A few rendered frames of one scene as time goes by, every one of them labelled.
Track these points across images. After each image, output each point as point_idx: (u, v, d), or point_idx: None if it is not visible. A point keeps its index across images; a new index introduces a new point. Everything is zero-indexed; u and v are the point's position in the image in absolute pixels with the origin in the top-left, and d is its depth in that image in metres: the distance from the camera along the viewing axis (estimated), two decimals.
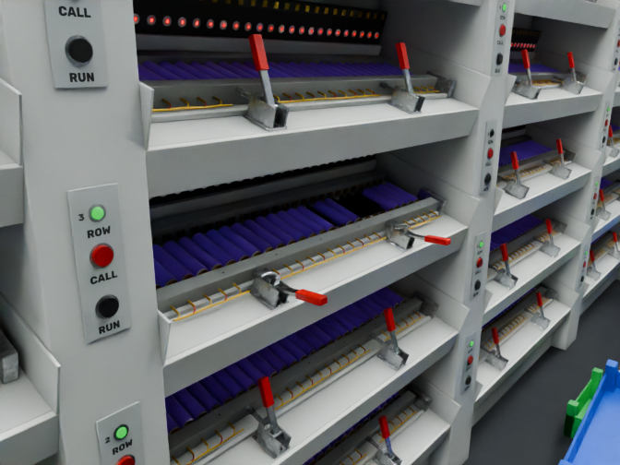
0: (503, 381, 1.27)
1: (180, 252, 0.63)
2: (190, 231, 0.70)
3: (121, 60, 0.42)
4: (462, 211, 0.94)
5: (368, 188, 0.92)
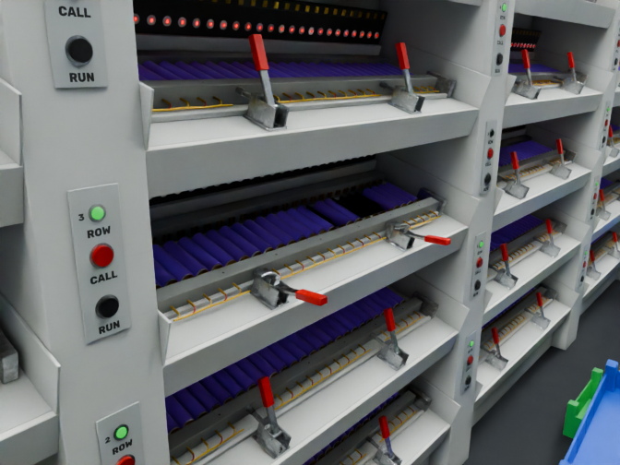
0: (503, 381, 1.27)
1: (180, 252, 0.63)
2: (190, 231, 0.70)
3: (121, 60, 0.42)
4: (462, 211, 0.94)
5: (368, 188, 0.92)
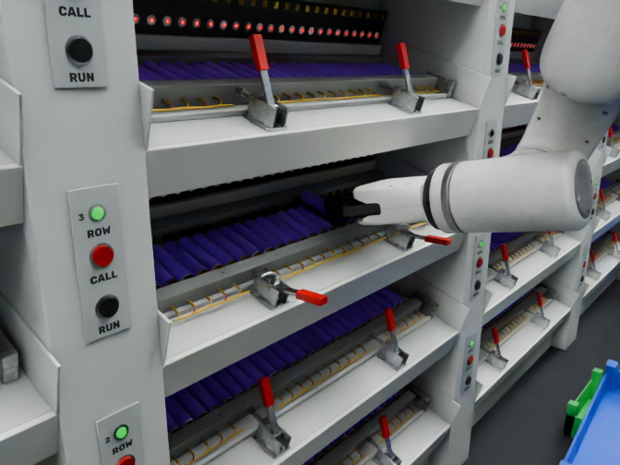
0: (503, 381, 1.27)
1: (180, 252, 0.63)
2: (190, 231, 0.70)
3: (121, 60, 0.42)
4: None
5: None
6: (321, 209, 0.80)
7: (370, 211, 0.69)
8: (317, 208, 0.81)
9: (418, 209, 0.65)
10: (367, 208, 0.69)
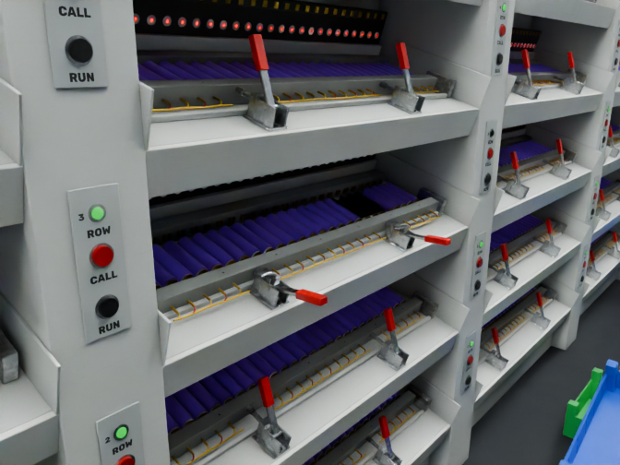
0: (503, 381, 1.27)
1: (180, 252, 0.63)
2: (190, 231, 0.70)
3: (121, 60, 0.42)
4: (462, 211, 0.94)
5: (368, 188, 0.92)
6: (328, 216, 0.80)
7: None
8: (324, 214, 0.80)
9: None
10: None
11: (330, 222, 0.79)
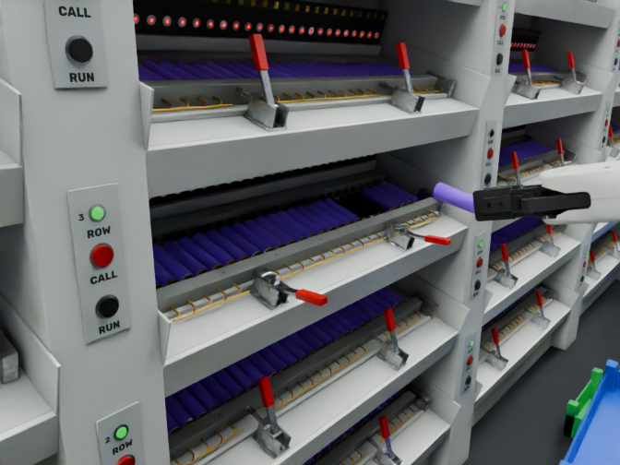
0: (503, 381, 1.27)
1: (180, 252, 0.63)
2: (190, 231, 0.70)
3: (121, 60, 0.42)
4: (462, 211, 0.94)
5: (368, 188, 0.92)
6: (328, 216, 0.80)
7: (569, 205, 0.49)
8: (324, 214, 0.80)
9: None
10: (566, 199, 0.49)
11: (330, 222, 0.79)
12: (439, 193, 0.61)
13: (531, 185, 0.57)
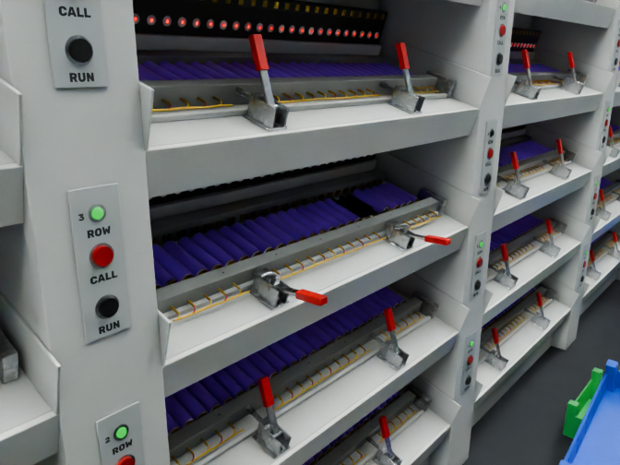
0: (503, 381, 1.27)
1: (180, 252, 0.63)
2: (190, 231, 0.70)
3: (121, 60, 0.42)
4: (462, 211, 0.94)
5: (368, 188, 0.92)
6: (328, 216, 0.80)
7: None
8: (324, 214, 0.80)
9: None
10: None
11: (330, 222, 0.79)
12: (358, 192, 0.91)
13: None
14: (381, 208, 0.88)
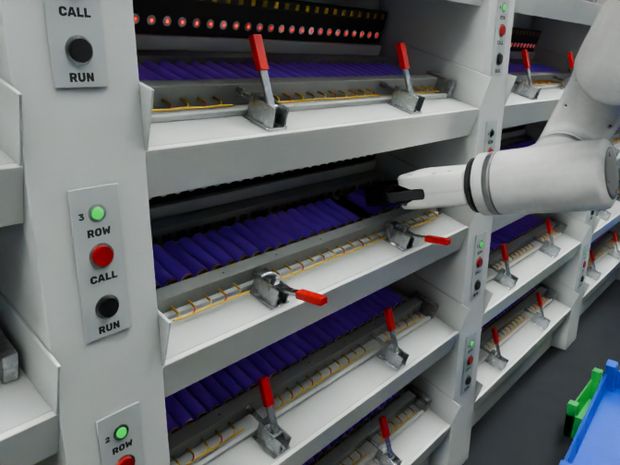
0: (503, 381, 1.27)
1: (180, 252, 0.63)
2: (190, 231, 0.70)
3: (121, 60, 0.42)
4: (462, 211, 0.94)
5: None
6: (328, 216, 0.80)
7: (414, 196, 0.77)
8: (324, 214, 0.80)
9: (459, 194, 0.73)
10: (411, 194, 0.77)
11: (330, 222, 0.79)
12: (360, 192, 0.91)
13: None
14: (383, 208, 0.88)
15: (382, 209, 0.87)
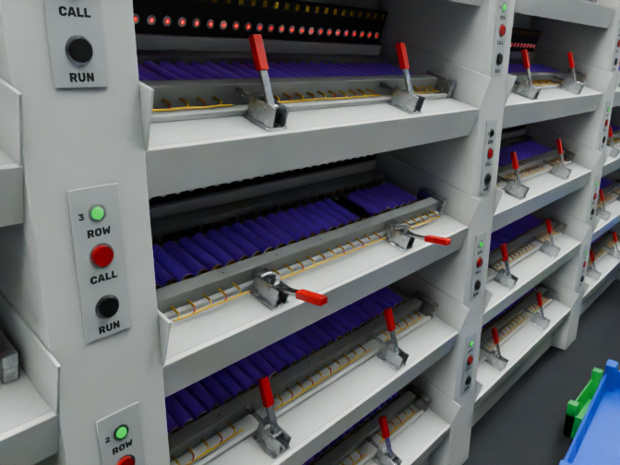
0: (503, 381, 1.27)
1: (180, 252, 0.63)
2: (190, 231, 0.70)
3: (121, 60, 0.42)
4: (462, 211, 0.94)
5: (368, 188, 0.92)
6: (328, 216, 0.80)
7: None
8: (324, 214, 0.80)
9: None
10: None
11: (330, 222, 0.79)
12: (360, 192, 0.91)
13: None
14: (383, 207, 0.88)
15: (382, 209, 0.87)
